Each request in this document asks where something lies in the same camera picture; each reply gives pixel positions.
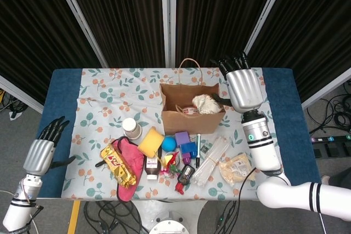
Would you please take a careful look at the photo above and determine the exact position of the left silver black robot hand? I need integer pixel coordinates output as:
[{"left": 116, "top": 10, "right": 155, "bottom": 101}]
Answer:
[{"left": 23, "top": 116, "right": 77, "bottom": 176}]

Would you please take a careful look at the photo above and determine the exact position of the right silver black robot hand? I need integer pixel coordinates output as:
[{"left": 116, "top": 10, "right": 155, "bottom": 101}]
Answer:
[{"left": 210, "top": 51, "right": 265, "bottom": 114}]

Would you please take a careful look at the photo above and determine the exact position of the orange snack bag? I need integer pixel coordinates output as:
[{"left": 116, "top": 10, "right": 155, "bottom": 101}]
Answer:
[{"left": 191, "top": 94, "right": 224, "bottom": 115}]

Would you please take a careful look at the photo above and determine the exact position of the beige food packet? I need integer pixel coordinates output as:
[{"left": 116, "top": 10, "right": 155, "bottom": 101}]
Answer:
[{"left": 218, "top": 153, "right": 257, "bottom": 186}]

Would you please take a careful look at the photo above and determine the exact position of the gold foil snack pack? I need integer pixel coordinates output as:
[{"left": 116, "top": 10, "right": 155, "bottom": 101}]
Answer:
[{"left": 99, "top": 143, "right": 137, "bottom": 190}]

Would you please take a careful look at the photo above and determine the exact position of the brown paper bag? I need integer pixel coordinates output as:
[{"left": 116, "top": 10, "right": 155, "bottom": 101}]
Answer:
[{"left": 159, "top": 58, "right": 227, "bottom": 135}]

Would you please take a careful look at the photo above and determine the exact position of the blue table cover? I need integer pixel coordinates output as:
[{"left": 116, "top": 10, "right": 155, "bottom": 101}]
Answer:
[{"left": 31, "top": 68, "right": 322, "bottom": 199}]

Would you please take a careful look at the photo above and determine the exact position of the yellow floor tape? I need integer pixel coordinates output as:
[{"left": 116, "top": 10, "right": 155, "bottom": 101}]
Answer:
[{"left": 67, "top": 200, "right": 82, "bottom": 234}]

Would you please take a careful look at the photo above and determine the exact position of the black white marker pen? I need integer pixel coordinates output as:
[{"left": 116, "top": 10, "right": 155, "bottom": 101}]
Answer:
[{"left": 195, "top": 133, "right": 202, "bottom": 168}]

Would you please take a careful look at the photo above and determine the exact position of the light purple block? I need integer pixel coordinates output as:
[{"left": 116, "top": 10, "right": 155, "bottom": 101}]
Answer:
[{"left": 174, "top": 131, "right": 190, "bottom": 149}]

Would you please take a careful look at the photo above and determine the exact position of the blue block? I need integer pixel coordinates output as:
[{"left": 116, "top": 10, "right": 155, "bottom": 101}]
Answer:
[{"left": 179, "top": 142, "right": 197, "bottom": 155}]

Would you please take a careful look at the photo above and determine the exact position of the black partition panel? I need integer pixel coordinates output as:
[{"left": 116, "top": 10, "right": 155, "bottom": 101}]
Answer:
[
  {"left": 237, "top": 0, "right": 351, "bottom": 110},
  {"left": 0, "top": 0, "right": 109, "bottom": 114},
  {"left": 167, "top": 0, "right": 291, "bottom": 68},
  {"left": 61, "top": 0, "right": 172, "bottom": 69}
]

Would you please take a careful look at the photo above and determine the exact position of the blue ball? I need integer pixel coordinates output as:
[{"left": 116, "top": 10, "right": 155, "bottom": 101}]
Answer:
[{"left": 161, "top": 136, "right": 177, "bottom": 152}]

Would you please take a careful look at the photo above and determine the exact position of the pink cloth with black trim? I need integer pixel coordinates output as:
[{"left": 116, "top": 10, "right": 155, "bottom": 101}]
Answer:
[{"left": 94, "top": 136, "right": 145, "bottom": 202}]

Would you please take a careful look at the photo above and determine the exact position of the black power strip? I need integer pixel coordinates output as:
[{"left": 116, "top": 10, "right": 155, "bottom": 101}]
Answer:
[{"left": 311, "top": 134, "right": 351, "bottom": 144}]

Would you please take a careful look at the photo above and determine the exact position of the white paper cup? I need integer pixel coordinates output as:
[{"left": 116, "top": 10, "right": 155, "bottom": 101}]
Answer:
[{"left": 122, "top": 117, "right": 143, "bottom": 139}]

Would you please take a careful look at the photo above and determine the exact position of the black bottle with red cap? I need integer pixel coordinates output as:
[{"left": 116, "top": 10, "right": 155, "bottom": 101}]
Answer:
[{"left": 174, "top": 164, "right": 195, "bottom": 195}]

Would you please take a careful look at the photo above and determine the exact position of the colourful feather shuttlecock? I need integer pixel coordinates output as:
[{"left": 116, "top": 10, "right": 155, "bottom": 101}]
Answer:
[{"left": 157, "top": 149, "right": 183, "bottom": 177}]

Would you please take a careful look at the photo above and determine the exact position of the yellow sponge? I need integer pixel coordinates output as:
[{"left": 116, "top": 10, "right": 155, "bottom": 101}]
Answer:
[{"left": 137, "top": 126, "right": 165, "bottom": 155}]

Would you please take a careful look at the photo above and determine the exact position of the floral tablecloth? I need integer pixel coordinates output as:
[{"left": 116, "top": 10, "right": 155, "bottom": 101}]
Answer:
[{"left": 60, "top": 67, "right": 291, "bottom": 201}]

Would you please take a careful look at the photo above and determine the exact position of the brown bottle with white cap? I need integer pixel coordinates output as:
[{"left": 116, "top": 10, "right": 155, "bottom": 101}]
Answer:
[{"left": 144, "top": 150, "right": 162, "bottom": 180}]

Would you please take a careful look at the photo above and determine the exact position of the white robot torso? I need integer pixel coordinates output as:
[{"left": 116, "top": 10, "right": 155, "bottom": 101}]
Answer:
[{"left": 131, "top": 199, "right": 207, "bottom": 234}]

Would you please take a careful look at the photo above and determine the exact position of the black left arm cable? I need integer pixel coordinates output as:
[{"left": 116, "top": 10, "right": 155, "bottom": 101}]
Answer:
[{"left": 26, "top": 203, "right": 44, "bottom": 226}]

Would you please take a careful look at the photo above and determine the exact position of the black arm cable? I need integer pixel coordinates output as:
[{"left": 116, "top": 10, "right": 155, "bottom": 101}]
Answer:
[
  {"left": 237, "top": 167, "right": 258, "bottom": 201},
  {"left": 26, "top": 203, "right": 44, "bottom": 226}
]

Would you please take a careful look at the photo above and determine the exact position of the black floor cable bundle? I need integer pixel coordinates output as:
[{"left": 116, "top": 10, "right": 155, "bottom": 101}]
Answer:
[
  {"left": 305, "top": 79, "right": 351, "bottom": 136},
  {"left": 0, "top": 88, "right": 27, "bottom": 121},
  {"left": 213, "top": 200, "right": 242, "bottom": 234},
  {"left": 82, "top": 199, "right": 150, "bottom": 234}
]

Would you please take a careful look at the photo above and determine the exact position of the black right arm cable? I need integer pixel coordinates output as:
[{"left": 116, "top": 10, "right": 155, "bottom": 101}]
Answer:
[{"left": 237, "top": 167, "right": 258, "bottom": 201}]

